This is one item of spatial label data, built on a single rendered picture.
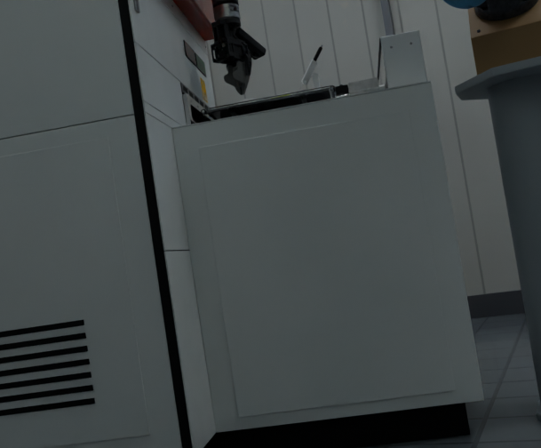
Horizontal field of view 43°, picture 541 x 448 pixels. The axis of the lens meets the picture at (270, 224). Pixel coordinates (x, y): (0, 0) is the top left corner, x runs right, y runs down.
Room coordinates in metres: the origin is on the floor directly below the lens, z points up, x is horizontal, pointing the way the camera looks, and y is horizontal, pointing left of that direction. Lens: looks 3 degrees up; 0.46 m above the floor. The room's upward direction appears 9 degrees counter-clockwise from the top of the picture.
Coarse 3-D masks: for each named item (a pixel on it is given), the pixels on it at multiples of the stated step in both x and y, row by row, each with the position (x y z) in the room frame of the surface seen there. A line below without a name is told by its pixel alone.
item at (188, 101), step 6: (186, 96) 1.83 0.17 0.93; (186, 102) 1.83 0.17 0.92; (192, 102) 1.88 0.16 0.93; (186, 108) 1.83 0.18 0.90; (192, 108) 1.91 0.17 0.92; (198, 108) 1.95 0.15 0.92; (186, 114) 1.83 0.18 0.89; (198, 114) 1.99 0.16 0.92; (186, 120) 1.83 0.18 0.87; (192, 120) 1.85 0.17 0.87; (204, 120) 2.09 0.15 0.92
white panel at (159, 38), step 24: (120, 0) 1.47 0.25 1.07; (144, 0) 1.59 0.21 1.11; (168, 0) 1.83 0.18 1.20; (144, 24) 1.56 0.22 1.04; (168, 24) 1.79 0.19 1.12; (144, 48) 1.53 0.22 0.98; (168, 48) 1.75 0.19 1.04; (192, 48) 2.04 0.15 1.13; (144, 72) 1.50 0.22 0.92; (168, 72) 1.71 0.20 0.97; (192, 72) 1.99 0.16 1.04; (144, 96) 1.48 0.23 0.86; (168, 96) 1.68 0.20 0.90; (168, 120) 1.65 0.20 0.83
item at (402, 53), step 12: (384, 36) 1.65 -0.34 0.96; (396, 36) 1.65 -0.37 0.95; (408, 36) 1.64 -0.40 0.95; (384, 48) 1.65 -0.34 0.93; (396, 48) 1.65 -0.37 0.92; (408, 48) 1.65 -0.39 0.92; (420, 48) 1.64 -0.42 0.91; (384, 60) 1.65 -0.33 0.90; (396, 60) 1.65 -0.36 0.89; (408, 60) 1.65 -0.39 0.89; (420, 60) 1.64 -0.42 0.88; (396, 72) 1.65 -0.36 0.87; (408, 72) 1.65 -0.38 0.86; (420, 72) 1.64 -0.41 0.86; (396, 84) 1.65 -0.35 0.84
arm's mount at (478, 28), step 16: (528, 16) 1.60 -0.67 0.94; (480, 32) 1.63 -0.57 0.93; (496, 32) 1.61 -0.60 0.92; (512, 32) 1.60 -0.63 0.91; (528, 32) 1.59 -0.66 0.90; (480, 48) 1.63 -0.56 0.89; (496, 48) 1.61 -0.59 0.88; (512, 48) 1.60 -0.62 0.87; (528, 48) 1.59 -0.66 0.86; (480, 64) 1.63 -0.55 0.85; (496, 64) 1.62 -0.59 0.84
